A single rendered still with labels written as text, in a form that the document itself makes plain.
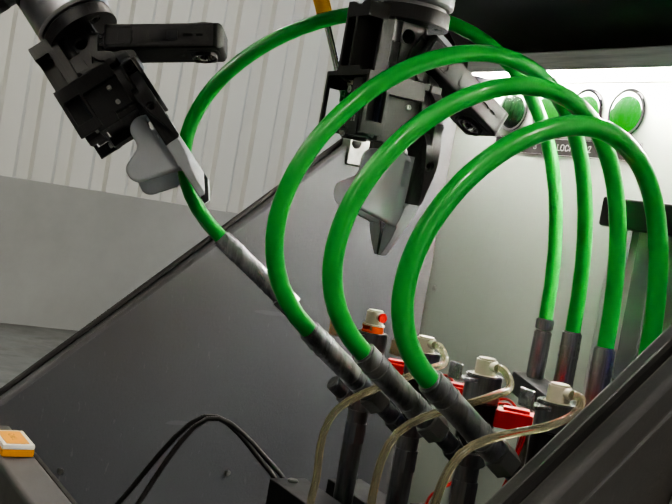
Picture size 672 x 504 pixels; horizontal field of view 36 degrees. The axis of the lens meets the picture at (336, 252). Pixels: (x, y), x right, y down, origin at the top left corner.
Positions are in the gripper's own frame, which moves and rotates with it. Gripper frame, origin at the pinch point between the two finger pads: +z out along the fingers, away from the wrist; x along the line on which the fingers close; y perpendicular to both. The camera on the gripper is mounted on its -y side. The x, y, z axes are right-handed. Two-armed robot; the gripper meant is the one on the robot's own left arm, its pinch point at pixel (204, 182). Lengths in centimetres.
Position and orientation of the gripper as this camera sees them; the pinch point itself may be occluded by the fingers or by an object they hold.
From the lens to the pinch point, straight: 95.8
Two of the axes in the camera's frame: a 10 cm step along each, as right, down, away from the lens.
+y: -8.4, 5.4, -0.6
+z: 5.4, 8.2, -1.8
